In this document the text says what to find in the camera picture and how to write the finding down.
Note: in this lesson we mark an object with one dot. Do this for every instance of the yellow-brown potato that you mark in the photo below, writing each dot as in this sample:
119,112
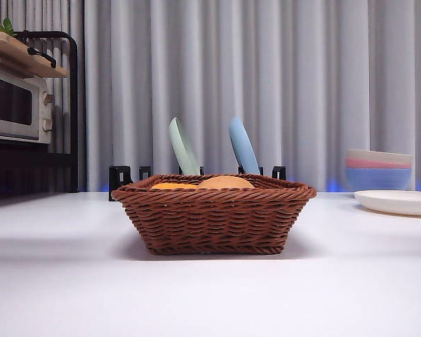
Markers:
228,182

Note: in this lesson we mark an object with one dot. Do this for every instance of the yellow corn cob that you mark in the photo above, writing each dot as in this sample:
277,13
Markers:
172,186

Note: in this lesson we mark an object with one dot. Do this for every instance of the brown wicker basket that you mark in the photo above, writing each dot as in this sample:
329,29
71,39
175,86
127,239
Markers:
214,221

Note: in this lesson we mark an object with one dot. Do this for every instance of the pale green plate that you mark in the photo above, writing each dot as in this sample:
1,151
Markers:
182,147

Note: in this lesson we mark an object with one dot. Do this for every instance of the light blue plate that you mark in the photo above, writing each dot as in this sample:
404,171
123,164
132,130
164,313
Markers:
243,147

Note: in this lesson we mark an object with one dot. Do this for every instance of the black dish rack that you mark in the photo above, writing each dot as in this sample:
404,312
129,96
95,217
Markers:
121,175

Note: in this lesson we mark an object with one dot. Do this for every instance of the grey pleated curtain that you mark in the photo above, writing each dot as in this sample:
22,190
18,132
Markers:
266,70

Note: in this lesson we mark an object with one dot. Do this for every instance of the blue glowing light strip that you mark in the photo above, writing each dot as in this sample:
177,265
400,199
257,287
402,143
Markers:
337,184

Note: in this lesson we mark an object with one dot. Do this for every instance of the pink bowl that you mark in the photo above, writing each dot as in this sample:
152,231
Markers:
372,163

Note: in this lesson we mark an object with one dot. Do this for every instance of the blue bowl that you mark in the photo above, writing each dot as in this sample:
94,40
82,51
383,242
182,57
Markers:
379,179

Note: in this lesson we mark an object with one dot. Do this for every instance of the white toaster oven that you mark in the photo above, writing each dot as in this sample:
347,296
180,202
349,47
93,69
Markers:
38,112

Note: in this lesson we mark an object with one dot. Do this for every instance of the white plate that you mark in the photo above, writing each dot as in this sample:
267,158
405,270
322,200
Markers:
396,201

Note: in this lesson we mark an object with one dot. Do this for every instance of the wooden cutting board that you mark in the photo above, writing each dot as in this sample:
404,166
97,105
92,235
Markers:
17,59

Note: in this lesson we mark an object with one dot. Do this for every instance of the black metal shelf frame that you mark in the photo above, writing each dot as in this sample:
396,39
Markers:
72,105

